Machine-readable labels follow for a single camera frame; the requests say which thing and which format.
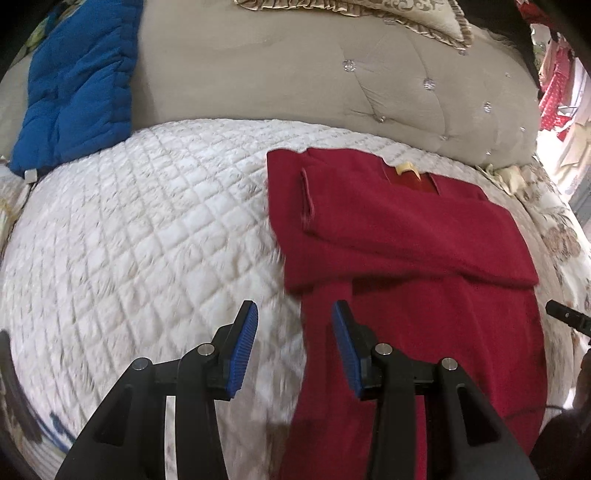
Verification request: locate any beige tufted sofa backrest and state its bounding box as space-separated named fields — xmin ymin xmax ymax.
xmin=0 ymin=0 xmax=541 ymax=169

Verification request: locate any blue quilted cushion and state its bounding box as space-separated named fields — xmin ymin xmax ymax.
xmin=11 ymin=0 xmax=144 ymax=176

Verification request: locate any pale fringed floral pillow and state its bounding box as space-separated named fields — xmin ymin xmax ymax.
xmin=0 ymin=157 xmax=35 ymax=259

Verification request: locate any black cloth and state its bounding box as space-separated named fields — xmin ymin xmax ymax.
xmin=466 ymin=0 xmax=541 ymax=88

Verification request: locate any white hanging garment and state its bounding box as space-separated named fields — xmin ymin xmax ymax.
xmin=554 ymin=122 xmax=591 ymax=185

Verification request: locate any red polka dot dress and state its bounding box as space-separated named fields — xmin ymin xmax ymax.
xmin=538 ymin=46 xmax=578 ymax=132

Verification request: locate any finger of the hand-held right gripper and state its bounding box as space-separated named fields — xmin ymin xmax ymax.
xmin=546 ymin=300 xmax=591 ymax=332

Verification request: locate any crumpled cream cloth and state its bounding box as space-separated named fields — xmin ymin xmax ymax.
xmin=492 ymin=165 xmax=527 ymax=195

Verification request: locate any floral frilled pillow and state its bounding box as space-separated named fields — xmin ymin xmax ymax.
xmin=233 ymin=0 xmax=472 ymax=51

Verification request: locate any floral sofa armrest cushion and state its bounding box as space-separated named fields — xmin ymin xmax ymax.
xmin=480 ymin=159 xmax=591 ymax=407

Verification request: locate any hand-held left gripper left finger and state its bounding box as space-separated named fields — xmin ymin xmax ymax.
xmin=55 ymin=300 xmax=259 ymax=480

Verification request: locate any white quilted sofa cover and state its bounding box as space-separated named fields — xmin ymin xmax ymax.
xmin=0 ymin=119 xmax=546 ymax=480

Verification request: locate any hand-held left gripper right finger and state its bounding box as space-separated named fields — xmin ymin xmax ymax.
xmin=331 ymin=300 xmax=539 ymax=480

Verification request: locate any red sweater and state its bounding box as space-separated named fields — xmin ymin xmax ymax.
xmin=267 ymin=148 xmax=548 ymax=480

